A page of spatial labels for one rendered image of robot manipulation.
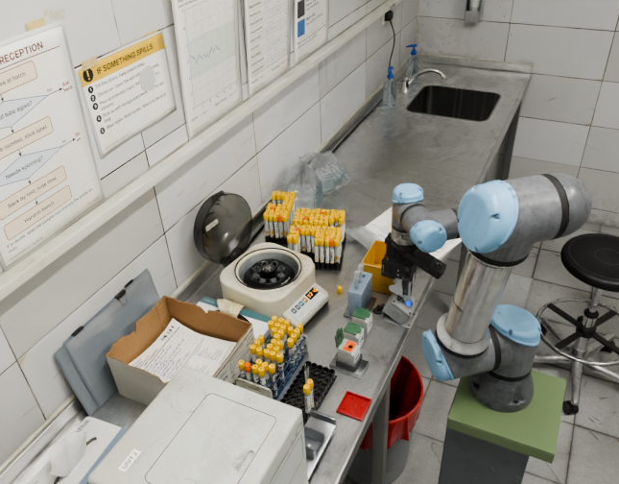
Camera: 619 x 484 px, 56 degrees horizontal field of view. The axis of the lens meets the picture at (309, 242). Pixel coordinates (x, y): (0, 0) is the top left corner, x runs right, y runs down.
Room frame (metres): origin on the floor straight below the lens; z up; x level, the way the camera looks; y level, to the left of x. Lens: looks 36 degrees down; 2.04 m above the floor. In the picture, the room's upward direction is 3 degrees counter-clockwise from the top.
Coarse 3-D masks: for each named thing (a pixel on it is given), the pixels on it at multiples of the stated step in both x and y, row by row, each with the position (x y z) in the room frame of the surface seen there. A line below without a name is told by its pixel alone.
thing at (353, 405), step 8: (344, 400) 0.94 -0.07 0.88; (352, 400) 0.94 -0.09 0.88; (360, 400) 0.94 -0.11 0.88; (368, 400) 0.94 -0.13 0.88; (344, 408) 0.92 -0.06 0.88; (352, 408) 0.91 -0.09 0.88; (360, 408) 0.91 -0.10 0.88; (368, 408) 0.91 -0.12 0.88; (352, 416) 0.89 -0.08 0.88; (360, 416) 0.89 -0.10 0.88
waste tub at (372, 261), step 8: (376, 240) 1.48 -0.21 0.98; (376, 248) 1.48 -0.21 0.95; (384, 248) 1.47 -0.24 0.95; (368, 256) 1.42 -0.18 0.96; (376, 256) 1.48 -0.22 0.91; (368, 264) 1.36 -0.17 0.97; (376, 264) 1.47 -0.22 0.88; (368, 272) 1.36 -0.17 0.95; (376, 272) 1.35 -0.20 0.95; (376, 280) 1.35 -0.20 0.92; (384, 280) 1.34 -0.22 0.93; (392, 280) 1.33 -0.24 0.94; (376, 288) 1.35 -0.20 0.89; (384, 288) 1.34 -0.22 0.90
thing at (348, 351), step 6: (342, 342) 1.07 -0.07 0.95; (348, 342) 1.07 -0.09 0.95; (354, 342) 1.07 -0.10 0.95; (342, 348) 1.05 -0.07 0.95; (348, 348) 1.05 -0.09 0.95; (354, 348) 1.05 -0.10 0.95; (342, 354) 1.04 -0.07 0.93; (348, 354) 1.03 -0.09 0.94; (354, 354) 1.03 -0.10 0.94; (342, 360) 1.04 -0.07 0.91; (348, 360) 1.03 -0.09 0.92; (354, 360) 1.03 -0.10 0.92
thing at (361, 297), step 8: (368, 280) 1.28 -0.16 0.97; (352, 288) 1.25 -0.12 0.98; (360, 288) 1.25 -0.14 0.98; (368, 288) 1.28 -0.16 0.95; (352, 296) 1.24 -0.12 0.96; (360, 296) 1.23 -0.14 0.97; (368, 296) 1.28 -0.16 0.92; (352, 304) 1.24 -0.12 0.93; (360, 304) 1.23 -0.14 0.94; (368, 304) 1.28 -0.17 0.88; (344, 312) 1.25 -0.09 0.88; (352, 312) 1.24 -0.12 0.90
